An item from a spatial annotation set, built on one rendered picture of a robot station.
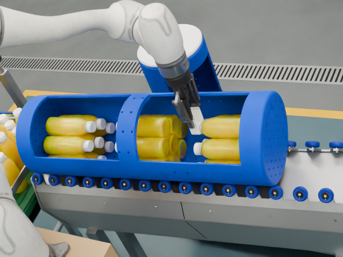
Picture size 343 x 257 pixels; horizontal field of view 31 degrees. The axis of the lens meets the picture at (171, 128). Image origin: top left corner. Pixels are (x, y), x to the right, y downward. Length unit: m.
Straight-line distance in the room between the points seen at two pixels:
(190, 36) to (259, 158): 0.90
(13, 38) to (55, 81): 3.19
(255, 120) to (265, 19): 2.69
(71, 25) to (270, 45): 2.68
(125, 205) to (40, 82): 2.68
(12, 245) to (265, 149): 0.74
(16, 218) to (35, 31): 0.50
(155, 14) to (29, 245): 0.69
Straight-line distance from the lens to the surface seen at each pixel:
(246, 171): 1.77
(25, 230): 1.68
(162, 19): 1.63
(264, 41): 4.17
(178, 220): 2.08
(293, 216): 1.91
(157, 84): 2.48
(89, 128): 2.08
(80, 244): 1.82
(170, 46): 1.66
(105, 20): 1.73
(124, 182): 2.08
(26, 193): 2.38
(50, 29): 1.50
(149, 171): 1.91
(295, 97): 3.66
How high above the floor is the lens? 2.36
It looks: 39 degrees down
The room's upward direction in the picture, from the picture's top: 23 degrees counter-clockwise
